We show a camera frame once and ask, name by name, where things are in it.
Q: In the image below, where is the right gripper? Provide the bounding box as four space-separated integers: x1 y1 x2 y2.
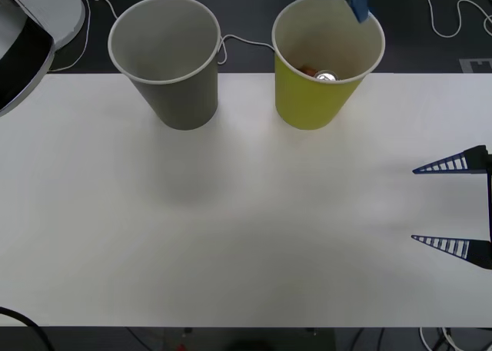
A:
411 144 492 270

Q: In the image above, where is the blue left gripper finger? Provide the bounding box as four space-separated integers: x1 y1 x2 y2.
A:
343 0 372 25

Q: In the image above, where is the red drink can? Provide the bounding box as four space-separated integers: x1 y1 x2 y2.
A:
314 69 340 83

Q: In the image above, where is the yellow-green plastic waste bin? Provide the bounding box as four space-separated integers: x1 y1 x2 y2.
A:
271 0 386 131

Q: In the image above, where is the grey plastic waste bin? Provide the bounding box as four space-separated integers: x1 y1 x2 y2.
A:
107 0 223 131

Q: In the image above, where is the looping white cable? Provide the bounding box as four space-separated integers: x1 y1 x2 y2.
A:
420 0 492 39

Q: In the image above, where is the white power strip cable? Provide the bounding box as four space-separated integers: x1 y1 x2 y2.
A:
99 0 276 66

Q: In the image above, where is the white cable bundle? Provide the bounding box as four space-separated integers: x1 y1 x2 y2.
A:
417 326 464 351

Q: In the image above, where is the thin white cable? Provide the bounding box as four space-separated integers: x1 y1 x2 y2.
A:
48 0 92 75

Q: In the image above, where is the round grey base plate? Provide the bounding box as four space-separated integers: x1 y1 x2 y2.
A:
6 0 88 49

